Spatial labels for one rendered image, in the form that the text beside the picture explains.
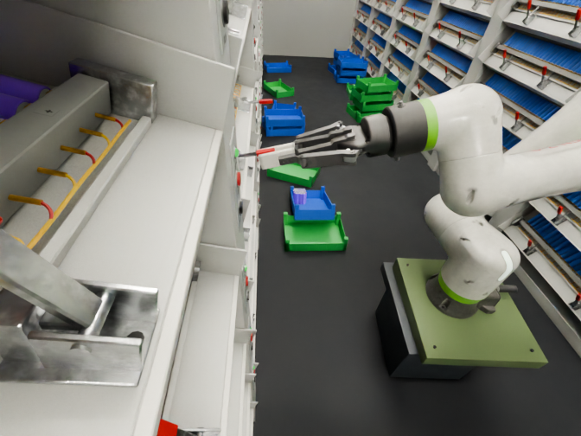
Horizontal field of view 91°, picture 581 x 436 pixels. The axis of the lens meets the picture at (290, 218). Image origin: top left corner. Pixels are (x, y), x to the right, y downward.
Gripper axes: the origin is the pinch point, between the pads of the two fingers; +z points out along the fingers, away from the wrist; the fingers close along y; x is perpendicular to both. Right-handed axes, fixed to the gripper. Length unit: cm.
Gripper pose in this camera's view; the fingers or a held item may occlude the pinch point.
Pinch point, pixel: (277, 156)
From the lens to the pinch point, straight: 56.1
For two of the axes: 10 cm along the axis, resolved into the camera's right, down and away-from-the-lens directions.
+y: -0.7, -6.8, 7.3
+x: -1.9, -7.1, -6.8
